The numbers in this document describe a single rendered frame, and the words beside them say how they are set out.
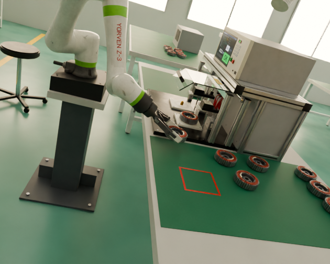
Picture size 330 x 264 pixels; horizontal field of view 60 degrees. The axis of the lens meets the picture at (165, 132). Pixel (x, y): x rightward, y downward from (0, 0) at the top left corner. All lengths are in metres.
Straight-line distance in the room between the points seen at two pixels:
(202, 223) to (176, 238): 0.13
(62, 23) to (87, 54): 0.26
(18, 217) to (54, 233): 0.25
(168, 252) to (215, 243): 0.18
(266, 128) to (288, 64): 0.35
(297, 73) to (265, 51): 0.23
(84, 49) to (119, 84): 0.51
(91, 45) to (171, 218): 1.07
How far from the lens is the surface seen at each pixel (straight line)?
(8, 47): 3.02
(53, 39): 1.63
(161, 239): 0.94
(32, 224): 1.94
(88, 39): 1.69
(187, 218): 1.05
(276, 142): 1.70
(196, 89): 1.86
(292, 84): 1.70
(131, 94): 1.25
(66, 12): 1.47
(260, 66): 1.58
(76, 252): 1.82
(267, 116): 1.59
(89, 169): 2.35
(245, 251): 1.05
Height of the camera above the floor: 1.42
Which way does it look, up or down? 26 degrees down
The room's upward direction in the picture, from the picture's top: 18 degrees clockwise
